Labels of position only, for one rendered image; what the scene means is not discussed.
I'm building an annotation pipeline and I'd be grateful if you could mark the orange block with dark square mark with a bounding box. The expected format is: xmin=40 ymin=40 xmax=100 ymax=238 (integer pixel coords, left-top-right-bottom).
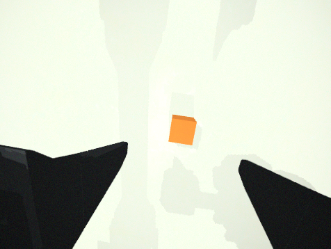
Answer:
xmin=168 ymin=114 xmax=197 ymax=145

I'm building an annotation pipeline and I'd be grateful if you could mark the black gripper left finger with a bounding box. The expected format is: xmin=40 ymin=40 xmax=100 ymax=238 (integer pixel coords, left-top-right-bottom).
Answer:
xmin=0 ymin=141 xmax=128 ymax=249

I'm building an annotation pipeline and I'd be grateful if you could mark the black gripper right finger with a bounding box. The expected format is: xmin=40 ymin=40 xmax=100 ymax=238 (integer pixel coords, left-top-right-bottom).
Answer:
xmin=238 ymin=160 xmax=331 ymax=249

